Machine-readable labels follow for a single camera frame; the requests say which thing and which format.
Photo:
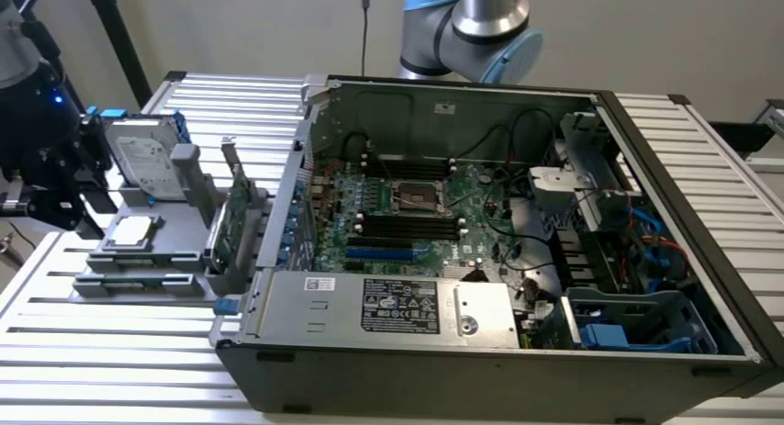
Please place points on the grey power supply unit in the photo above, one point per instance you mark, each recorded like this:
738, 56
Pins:
344, 310

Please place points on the silver chipset heatsink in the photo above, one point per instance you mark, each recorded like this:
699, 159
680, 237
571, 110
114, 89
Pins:
458, 272

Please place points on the silver CPU chip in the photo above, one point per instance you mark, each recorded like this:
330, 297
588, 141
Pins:
133, 229

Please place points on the blue disk caddy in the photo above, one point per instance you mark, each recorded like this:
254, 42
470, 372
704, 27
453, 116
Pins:
114, 113

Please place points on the black tripod pole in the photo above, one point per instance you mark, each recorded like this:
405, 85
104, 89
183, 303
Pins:
119, 39

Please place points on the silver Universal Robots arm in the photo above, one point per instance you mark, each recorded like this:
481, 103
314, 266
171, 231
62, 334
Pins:
484, 25

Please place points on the black RAM slot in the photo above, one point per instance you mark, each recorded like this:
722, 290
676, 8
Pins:
416, 170
410, 237
416, 158
416, 164
410, 218
410, 225
410, 231

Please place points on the blue expansion slot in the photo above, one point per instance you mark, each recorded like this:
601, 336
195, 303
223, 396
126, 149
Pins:
380, 251
378, 258

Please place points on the grey parts rack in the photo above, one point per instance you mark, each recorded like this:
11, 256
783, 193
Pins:
183, 241

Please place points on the silver hard disk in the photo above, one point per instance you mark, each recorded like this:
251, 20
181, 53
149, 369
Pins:
142, 163

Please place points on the grey metal disk bay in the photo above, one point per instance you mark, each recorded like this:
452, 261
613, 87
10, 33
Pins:
588, 136

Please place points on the blue plastic disk bay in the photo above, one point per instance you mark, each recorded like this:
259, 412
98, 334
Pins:
637, 319

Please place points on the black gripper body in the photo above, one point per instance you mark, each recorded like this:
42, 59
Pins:
52, 136

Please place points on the green motherboard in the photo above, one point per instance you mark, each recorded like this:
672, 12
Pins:
484, 200

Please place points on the open black PC case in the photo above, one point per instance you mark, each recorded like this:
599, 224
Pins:
465, 379

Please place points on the metal CPU socket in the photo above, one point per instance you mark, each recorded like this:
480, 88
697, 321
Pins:
418, 198

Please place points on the green graphics card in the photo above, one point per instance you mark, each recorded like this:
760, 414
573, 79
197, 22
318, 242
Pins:
230, 227

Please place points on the blue case latch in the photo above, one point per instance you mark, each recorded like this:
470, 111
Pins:
225, 305

